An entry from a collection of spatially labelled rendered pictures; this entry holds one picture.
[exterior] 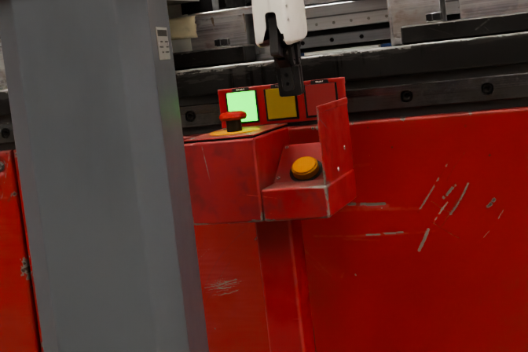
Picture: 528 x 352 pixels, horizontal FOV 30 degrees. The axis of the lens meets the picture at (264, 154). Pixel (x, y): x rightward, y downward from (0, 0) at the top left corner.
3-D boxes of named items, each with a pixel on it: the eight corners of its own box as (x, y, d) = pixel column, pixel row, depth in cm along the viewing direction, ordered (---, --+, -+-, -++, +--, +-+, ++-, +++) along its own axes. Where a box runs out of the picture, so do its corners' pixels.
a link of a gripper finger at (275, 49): (269, -6, 131) (282, 19, 135) (263, 42, 127) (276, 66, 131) (277, -7, 130) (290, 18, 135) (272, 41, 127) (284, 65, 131)
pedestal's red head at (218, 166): (192, 225, 137) (176, 97, 135) (232, 205, 152) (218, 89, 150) (330, 218, 130) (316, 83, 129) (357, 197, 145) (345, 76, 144)
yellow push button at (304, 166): (292, 185, 138) (288, 174, 137) (297, 167, 141) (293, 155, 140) (318, 184, 137) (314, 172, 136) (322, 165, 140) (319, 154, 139)
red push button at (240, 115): (217, 138, 140) (214, 113, 139) (227, 135, 143) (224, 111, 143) (243, 136, 138) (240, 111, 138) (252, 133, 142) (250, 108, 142)
